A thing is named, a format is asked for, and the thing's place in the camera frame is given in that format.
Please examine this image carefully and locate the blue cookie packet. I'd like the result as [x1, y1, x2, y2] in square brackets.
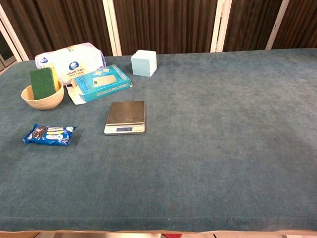
[22, 123, 77, 146]

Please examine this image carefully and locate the silver kitchen scale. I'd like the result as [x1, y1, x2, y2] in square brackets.
[104, 100, 147, 136]

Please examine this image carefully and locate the teal product box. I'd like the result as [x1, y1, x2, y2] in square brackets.
[67, 63, 133, 106]

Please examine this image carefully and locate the blue-green table cloth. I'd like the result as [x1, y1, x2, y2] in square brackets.
[0, 48, 317, 234]

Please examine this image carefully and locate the light blue foam cube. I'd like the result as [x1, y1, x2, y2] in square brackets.
[130, 49, 158, 78]

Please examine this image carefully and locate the dark brown pleated curtain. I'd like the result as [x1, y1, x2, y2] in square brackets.
[0, 0, 317, 60]

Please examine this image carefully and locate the white tissue pack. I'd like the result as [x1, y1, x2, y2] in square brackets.
[34, 42, 106, 86]

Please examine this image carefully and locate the beige plastic bowl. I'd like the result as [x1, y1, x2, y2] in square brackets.
[21, 80, 65, 111]

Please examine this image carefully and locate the green and yellow sponge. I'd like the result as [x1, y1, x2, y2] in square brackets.
[29, 62, 61, 100]

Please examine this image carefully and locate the white frame post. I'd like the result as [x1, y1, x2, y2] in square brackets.
[265, 0, 290, 50]
[210, 0, 233, 53]
[102, 0, 122, 57]
[0, 4, 30, 62]

